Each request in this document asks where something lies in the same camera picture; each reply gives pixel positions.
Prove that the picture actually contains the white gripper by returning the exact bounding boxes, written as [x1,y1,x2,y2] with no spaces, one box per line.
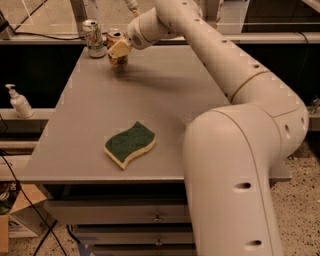
[107,8,180,59]

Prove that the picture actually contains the orange soda can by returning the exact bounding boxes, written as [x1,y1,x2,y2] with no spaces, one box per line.
[107,29,128,68]

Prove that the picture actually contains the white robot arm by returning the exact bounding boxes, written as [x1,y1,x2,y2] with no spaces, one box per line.
[110,0,308,256]

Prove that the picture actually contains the white green 7up can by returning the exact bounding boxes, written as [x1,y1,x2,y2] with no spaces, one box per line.
[82,19,106,58]

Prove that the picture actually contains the cream nozzle at top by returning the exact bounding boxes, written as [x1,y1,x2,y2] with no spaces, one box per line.
[124,0,140,17]

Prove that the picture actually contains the green yellow sponge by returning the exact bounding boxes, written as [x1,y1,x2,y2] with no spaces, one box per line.
[104,122,156,169]

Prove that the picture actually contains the white pump soap bottle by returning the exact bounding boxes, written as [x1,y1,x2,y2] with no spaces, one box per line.
[5,84,34,119]

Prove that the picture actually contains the grey drawer cabinet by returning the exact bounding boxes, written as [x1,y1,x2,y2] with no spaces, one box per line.
[22,46,229,256]

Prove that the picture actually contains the top drawer metal knob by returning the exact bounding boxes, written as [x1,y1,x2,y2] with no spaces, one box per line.
[152,214,163,223]

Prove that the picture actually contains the cardboard box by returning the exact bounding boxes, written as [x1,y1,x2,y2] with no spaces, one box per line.
[0,184,48,253]

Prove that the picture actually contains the black cable on ledge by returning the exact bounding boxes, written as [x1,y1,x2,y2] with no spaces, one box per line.
[13,31,111,42]

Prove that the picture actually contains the black cable on floor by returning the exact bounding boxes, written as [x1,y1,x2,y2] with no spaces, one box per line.
[0,113,69,256]

